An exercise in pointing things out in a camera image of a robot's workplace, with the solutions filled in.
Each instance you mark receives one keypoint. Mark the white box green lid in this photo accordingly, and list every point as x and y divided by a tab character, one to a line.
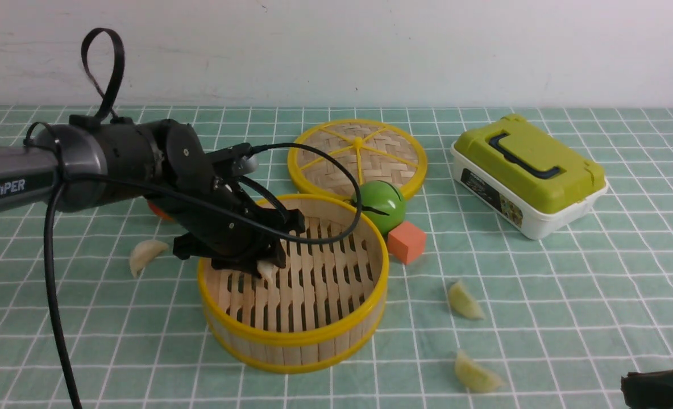
533	180

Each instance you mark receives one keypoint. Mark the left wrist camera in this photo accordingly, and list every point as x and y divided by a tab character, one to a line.
235	161

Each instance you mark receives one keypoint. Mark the white dumpling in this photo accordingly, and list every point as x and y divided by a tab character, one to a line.
267	271
144	253

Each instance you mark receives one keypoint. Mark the orange yellow toy pear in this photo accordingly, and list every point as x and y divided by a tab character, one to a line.
157	211

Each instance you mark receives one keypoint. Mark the bamboo steamer lid yellow rim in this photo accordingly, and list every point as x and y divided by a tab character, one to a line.
368	149

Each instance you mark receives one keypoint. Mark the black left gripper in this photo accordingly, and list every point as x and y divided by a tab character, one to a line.
230	244

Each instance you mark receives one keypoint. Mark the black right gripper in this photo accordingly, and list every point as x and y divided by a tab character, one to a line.
648	390

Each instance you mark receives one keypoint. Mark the orange foam cube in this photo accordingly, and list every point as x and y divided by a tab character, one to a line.
406	242

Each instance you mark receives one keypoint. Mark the green checkered tablecloth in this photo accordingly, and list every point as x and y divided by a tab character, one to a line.
565	317

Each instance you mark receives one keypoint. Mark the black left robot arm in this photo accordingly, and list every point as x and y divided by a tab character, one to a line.
163	153

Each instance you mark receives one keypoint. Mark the green toy apple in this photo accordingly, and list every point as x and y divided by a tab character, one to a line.
384	204

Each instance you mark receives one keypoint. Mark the bamboo steamer tray yellow rim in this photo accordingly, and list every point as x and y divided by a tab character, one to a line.
321	308

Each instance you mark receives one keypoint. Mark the pale green dumpling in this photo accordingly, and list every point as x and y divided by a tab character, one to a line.
475	377
463	303

